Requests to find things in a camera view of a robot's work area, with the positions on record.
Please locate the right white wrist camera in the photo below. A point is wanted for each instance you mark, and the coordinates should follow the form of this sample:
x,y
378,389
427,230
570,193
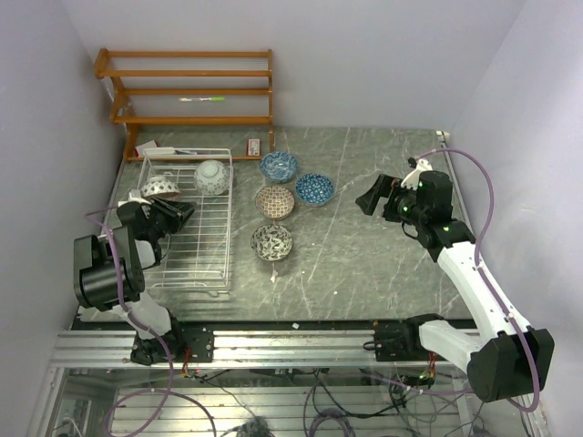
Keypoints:
x,y
418,166

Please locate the blue floral pattern bowl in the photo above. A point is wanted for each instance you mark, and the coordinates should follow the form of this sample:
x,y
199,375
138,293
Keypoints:
x,y
279,166

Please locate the red white small box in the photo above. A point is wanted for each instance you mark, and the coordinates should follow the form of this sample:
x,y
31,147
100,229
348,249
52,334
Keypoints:
x,y
253,148

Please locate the white petal pattern bowl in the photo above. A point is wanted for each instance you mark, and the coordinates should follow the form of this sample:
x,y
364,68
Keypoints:
x,y
211,178

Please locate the aluminium mounting rail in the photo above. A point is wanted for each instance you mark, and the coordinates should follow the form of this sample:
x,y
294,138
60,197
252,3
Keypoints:
x,y
231,349

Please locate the blue triangle pattern bowl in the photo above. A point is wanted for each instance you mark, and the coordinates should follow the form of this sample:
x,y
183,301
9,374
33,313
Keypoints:
x,y
314,189

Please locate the green white pen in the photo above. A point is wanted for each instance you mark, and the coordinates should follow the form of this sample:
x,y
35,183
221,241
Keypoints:
x,y
201,99

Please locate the red patterned bowl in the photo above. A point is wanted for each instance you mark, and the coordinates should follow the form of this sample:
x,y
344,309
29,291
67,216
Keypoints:
x,y
271,242

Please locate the olive leaf pattern bowl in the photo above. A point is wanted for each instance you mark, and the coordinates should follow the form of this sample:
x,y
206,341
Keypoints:
x,y
160,187

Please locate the white wire dish rack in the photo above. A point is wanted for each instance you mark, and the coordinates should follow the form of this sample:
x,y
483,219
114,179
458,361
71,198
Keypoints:
x,y
198,257

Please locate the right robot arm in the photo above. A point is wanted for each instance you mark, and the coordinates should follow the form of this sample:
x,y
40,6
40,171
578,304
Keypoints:
x,y
509,357

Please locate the brown geometric pattern bowl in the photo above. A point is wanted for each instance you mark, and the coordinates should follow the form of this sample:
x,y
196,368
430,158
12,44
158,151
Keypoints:
x,y
275,202

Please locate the wooden shelf rack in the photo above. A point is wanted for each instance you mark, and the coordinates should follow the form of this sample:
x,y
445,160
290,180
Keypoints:
x,y
147,86

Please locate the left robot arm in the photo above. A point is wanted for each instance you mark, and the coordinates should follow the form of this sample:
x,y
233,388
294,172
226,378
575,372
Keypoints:
x,y
109,275

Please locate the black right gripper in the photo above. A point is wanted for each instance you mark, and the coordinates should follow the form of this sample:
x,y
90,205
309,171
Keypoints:
x,y
385,187

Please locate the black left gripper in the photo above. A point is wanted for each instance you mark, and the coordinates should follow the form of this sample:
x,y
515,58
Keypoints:
x,y
182,210

